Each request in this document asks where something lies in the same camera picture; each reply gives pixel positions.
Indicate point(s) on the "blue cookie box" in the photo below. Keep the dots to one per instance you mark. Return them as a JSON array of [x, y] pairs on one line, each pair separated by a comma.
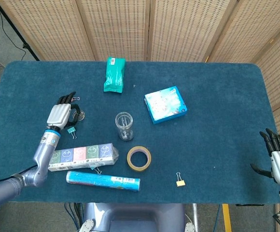
[[165, 105]]

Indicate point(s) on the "pocket tissue multipack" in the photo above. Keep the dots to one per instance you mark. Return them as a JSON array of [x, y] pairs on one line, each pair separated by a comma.
[[87, 157]]

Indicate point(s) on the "yellow floor strip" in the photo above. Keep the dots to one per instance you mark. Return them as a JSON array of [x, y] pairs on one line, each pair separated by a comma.
[[227, 217]]

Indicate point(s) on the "blue plastic wrap roll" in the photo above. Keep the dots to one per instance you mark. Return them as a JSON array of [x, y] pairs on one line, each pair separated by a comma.
[[101, 180]]

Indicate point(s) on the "blue-grey robot torso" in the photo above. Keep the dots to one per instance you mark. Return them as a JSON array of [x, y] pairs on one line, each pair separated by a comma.
[[135, 217]]

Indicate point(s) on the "clear glass jar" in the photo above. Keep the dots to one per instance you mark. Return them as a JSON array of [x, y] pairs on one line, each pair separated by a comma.
[[124, 125]]

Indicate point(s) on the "teal table cloth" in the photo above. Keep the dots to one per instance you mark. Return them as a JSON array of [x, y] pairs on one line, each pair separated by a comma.
[[214, 84]]

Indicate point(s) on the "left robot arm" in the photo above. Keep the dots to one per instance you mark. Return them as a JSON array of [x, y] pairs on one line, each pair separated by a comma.
[[41, 157]]

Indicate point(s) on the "wicker folding screen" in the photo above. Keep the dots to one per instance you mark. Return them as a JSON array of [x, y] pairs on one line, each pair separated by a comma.
[[118, 29]]

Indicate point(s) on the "yellow binder clip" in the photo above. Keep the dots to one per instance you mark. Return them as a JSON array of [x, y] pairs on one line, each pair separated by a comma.
[[180, 183]]

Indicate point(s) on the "green snack packet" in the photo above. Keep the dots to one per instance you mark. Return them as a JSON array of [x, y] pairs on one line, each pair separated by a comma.
[[114, 75]]

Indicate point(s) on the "round metal jar lid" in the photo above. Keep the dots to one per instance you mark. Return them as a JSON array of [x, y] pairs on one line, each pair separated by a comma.
[[81, 115]]

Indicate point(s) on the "black stand pole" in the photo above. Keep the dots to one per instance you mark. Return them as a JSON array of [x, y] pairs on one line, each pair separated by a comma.
[[17, 33]]

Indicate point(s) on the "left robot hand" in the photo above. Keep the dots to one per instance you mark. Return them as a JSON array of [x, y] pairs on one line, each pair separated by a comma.
[[58, 116]]

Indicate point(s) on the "pink binder clip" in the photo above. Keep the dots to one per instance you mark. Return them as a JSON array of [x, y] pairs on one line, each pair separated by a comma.
[[78, 98]]

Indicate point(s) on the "yellow packing tape roll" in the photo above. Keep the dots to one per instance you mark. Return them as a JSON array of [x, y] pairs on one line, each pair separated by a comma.
[[130, 159]]

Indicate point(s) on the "teal binder clip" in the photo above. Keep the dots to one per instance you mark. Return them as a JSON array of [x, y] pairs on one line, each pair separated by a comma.
[[70, 130], [92, 168]]

